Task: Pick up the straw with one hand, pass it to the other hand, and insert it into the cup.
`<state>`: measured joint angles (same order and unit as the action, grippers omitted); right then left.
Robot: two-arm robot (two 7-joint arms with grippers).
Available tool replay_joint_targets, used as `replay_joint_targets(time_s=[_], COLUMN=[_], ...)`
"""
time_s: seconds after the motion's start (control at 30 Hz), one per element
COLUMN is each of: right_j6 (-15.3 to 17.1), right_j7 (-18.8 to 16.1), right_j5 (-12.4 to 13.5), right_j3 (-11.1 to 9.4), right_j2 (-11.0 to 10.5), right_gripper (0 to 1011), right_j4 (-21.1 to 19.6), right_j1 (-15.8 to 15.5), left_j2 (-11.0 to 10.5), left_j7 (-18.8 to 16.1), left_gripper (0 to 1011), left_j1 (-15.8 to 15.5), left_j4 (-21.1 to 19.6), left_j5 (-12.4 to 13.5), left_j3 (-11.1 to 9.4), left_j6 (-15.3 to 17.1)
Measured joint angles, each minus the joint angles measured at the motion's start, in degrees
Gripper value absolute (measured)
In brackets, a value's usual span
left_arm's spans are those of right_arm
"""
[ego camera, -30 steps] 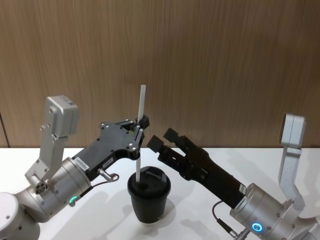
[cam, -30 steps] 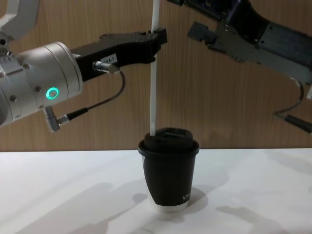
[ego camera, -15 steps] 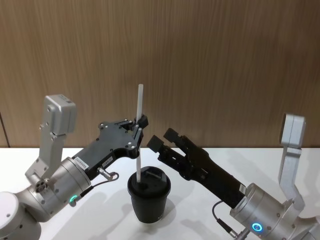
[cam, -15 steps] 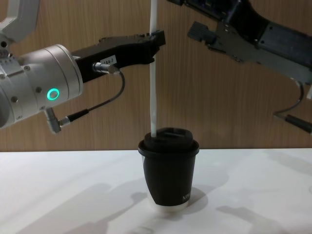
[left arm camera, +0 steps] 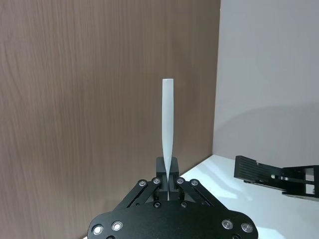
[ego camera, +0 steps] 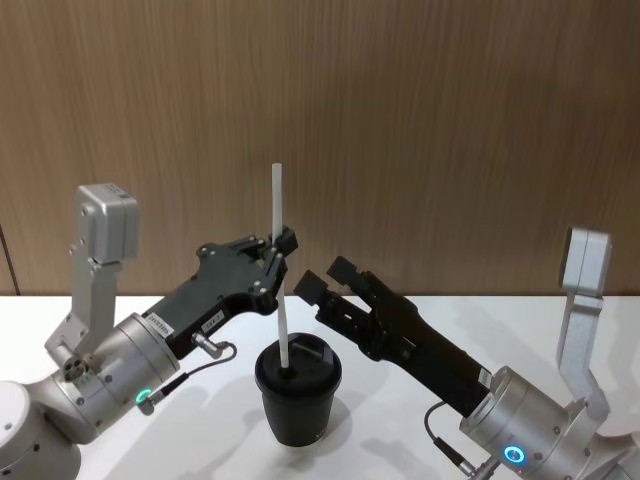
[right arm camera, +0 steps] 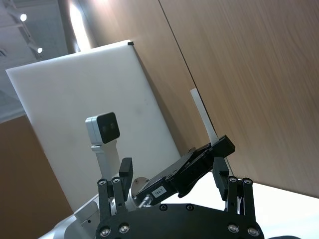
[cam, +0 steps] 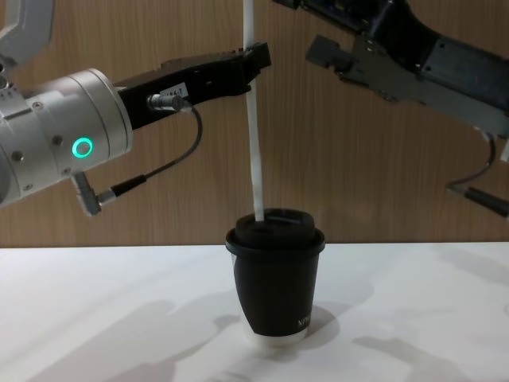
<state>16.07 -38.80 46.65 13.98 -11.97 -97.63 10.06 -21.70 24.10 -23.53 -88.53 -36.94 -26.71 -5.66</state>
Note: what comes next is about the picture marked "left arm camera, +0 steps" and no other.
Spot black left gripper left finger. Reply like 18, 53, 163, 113
115, 156, 169, 213

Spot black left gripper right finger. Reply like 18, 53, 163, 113
168, 157, 215, 208

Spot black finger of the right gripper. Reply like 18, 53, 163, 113
233, 155, 319, 200

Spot white plastic piece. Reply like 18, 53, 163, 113
161, 78, 174, 200

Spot brown wood-grain panel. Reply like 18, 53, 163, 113
0, 0, 222, 239

